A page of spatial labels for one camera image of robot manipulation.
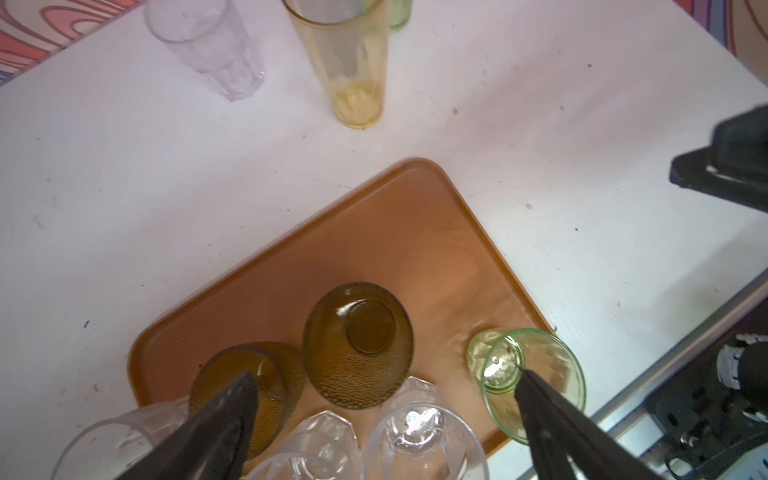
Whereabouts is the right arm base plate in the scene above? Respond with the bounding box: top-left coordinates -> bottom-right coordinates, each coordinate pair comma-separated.
645,386 -> 767,479

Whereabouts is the clear faceted glass front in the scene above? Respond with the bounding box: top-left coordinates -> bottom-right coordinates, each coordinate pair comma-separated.
245,410 -> 361,480

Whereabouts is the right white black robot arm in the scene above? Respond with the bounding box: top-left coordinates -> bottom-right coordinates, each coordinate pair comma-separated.
669,105 -> 767,422

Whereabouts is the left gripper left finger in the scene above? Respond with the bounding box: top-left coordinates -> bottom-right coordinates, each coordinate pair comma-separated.
120,372 -> 258,479

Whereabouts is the green short glass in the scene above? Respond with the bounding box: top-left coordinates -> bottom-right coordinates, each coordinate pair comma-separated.
465,326 -> 587,446

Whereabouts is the green tall glass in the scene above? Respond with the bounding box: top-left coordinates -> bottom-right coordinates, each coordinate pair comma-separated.
389,0 -> 413,31

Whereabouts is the brown plastic tray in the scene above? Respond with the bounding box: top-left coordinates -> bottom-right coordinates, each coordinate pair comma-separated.
127,159 -> 549,454

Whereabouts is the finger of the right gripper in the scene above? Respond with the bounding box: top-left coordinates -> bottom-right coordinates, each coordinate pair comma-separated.
669,105 -> 767,212

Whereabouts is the brown short glass front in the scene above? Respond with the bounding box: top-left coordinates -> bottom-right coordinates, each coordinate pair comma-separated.
188,341 -> 306,460

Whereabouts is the yellow tall glass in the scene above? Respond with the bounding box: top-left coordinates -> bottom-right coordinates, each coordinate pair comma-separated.
283,0 -> 390,129

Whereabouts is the clear faceted glass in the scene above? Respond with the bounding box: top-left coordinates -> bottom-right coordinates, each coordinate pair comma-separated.
245,410 -> 361,480
51,396 -> 189,479

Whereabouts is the brown tall glass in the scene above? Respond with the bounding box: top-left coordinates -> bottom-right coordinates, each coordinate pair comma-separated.
302,282 -> 415,410

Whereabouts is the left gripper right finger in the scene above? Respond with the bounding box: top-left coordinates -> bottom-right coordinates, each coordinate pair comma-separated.
514,370 -> 658,479

